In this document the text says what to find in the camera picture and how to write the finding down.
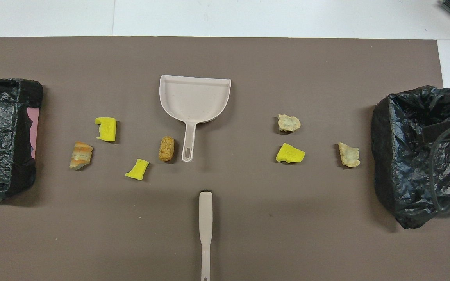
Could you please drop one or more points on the striped orange bread piece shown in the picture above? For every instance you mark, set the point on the striped orange bread piece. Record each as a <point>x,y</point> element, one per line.
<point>80,155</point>

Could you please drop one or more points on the yellow notched sponge block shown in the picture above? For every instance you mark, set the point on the yellow notched sponge block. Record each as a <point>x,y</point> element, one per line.
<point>107,130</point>

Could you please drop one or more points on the pink bin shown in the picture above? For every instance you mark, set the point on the pink bin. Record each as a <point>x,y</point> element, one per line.
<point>33,132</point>

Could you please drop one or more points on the brown table mat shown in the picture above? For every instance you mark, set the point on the brown table mat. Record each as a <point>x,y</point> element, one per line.
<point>248,234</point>

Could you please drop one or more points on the beige plastic dustpan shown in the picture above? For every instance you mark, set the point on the beige plastic dustpan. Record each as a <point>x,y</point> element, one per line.
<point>193,101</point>

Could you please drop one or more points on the yellow waisted sponge piece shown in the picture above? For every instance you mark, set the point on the yellow waisted sponge piece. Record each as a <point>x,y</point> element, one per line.
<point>137,170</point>

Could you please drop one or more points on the beige hand brush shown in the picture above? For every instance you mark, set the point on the beige hand brush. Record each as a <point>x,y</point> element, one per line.
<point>205,210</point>

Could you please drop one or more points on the brown bread roll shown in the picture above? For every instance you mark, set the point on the brown bread roll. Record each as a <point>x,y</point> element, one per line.
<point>166,149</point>

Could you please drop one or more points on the black trash bag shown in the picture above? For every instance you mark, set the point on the black trash bag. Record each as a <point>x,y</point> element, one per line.
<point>404,175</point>
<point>6,156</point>

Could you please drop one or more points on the yellow sponge wedge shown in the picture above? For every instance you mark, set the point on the yellow sponge wedge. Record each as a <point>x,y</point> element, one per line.
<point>289,154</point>

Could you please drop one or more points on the pale round snack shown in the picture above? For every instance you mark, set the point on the pale round snack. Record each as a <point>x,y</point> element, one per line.
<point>288,123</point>

